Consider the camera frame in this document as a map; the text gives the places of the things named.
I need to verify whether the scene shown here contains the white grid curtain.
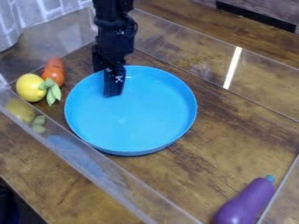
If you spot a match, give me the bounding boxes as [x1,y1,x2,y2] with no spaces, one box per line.
[0,0,92,53]

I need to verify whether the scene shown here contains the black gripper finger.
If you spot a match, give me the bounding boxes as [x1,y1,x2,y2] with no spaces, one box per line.
[92,52,105,72]
[104,65,127,97]

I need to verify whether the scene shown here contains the blue round plastic tray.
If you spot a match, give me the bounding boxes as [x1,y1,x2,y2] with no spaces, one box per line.
[64,66,197,156]

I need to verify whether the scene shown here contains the clear acrylic barrier wall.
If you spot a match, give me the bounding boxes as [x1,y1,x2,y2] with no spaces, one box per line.
[0,74,201,224]

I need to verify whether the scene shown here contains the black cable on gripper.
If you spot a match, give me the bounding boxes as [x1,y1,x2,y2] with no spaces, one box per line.
[124,17,139,38]

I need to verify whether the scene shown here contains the orange toy carrot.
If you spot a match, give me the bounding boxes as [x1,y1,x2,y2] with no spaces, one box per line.
[38,57,65,106]

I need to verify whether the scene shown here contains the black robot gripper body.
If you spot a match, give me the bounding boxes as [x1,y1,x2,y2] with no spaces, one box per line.
[92,0,137,69]

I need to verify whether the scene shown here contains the yellow toy lemon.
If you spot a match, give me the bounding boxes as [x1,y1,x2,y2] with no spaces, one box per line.
[14,73,46,102]

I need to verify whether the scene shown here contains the purple toy eggplant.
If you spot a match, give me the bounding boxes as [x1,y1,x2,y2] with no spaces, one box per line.
[212,175,276,224]

